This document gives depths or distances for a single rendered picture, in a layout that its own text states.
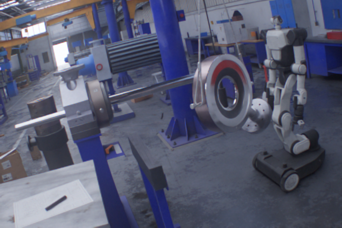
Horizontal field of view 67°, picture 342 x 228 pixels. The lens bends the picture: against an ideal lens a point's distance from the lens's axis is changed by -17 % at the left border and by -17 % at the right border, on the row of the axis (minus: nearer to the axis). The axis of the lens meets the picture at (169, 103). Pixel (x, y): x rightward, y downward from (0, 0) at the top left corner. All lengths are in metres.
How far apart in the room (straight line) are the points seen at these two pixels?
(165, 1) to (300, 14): 3.87
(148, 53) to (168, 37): 2.01
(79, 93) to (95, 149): 0.41
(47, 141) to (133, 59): 2.81
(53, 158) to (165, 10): 2.35
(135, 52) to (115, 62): 0.42
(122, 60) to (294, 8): 3.93
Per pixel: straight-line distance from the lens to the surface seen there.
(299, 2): 7.06
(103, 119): 2.22
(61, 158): 3.79
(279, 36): 2.48
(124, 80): 9.45
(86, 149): 2.07
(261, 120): 1.65
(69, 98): 2.14
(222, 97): 1.75
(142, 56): 5.86
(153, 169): 1.59
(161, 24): 3.95
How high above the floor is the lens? 1.55
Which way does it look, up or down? 14 degrees down
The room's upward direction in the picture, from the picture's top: 12 degrees counter-clockwise
